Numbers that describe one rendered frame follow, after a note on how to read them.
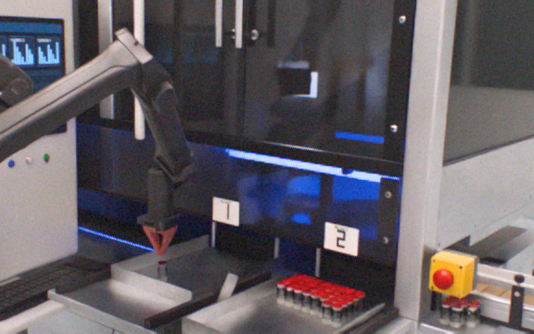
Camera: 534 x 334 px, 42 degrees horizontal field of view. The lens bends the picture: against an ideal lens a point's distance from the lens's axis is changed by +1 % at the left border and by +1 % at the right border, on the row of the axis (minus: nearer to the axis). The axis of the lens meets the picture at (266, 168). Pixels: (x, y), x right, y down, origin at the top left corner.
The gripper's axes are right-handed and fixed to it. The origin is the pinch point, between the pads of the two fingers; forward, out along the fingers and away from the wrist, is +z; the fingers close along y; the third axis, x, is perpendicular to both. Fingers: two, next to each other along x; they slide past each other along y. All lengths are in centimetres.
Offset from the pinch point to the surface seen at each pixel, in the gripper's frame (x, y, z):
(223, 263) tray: -7.6, 18.9, 7.1
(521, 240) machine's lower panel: -77, 81, 7
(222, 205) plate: -7.0, 18.7, -8.0
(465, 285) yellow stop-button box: -69, 3, -3
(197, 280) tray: -7.6, 4.5, 7.1
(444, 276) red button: -65, 0, -5
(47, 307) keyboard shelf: 25.2, -8.6, 14.9
